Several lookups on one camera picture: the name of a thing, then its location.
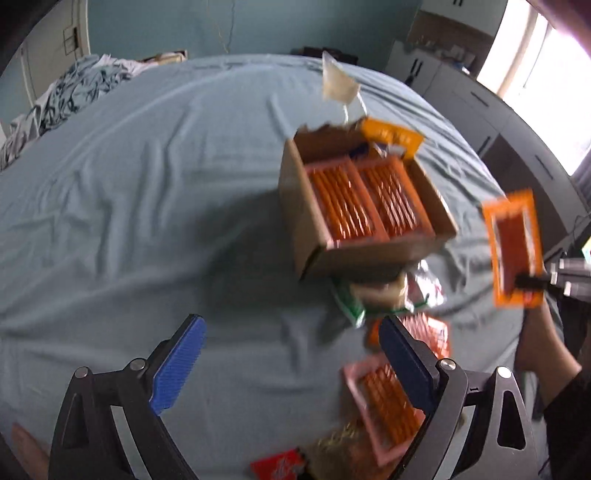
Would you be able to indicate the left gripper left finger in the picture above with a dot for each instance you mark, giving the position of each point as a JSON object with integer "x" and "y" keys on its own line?
{"x": 86, "y": 444}

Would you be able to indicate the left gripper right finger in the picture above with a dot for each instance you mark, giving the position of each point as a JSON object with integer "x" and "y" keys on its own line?
{"x": 499, "y": 443}

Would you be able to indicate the orange bordered snack pack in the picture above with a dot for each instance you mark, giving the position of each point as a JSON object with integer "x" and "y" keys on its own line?
{"x": 515, "y": 244}

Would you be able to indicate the black red clear snack bag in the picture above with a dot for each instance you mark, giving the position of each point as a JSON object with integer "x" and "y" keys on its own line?
{"x": 326, "y": 458}

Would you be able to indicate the pink spicy-strip pack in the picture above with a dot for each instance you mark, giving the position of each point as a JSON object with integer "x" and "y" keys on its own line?
{"x": 395, "y": 197}

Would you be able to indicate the yellow orange snack bag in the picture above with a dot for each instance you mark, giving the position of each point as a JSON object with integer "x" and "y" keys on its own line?
{"x": 394, "y": 139}

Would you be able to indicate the large pink spicy-stick pack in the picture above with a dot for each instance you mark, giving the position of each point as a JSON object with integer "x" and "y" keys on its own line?
{"x": 348, "y": 210}

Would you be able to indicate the person's left foot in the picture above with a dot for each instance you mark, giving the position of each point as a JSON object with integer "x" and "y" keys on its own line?
{"x": 32, "y": 457}

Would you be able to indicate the person's foot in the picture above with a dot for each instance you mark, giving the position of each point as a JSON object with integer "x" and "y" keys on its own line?
{"x": 541, "y": 351}
{"x": 32, "y": 457}

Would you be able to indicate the small orange strip pack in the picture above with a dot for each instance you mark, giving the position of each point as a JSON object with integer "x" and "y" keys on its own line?
{"x": 422, "y": 327}

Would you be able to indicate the person's right foot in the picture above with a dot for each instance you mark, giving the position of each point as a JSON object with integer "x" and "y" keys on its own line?
{"x": 541, "y": 351}

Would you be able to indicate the green white snack packet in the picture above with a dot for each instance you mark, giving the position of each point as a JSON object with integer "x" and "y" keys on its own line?
{"x": 416, "y": 288}

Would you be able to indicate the white drawer cabinet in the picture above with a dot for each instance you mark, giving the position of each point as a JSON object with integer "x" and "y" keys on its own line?
{"x": 514, "y": 154}

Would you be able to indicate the grey-green bed sheet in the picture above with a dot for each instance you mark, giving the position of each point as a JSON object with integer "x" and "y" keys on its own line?
{"x": 157, "y": 201}

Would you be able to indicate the brown cardboard box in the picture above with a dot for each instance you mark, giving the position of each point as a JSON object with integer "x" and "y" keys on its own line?
{"x": 314, "y": 254}

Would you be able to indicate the clear plastic bag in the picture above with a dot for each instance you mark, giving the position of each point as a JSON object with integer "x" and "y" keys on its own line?
{"x": 339, "y": 87}

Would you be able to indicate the patterned blanket pile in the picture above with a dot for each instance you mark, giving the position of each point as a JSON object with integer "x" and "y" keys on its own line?
{"x": 85, "y": 81}

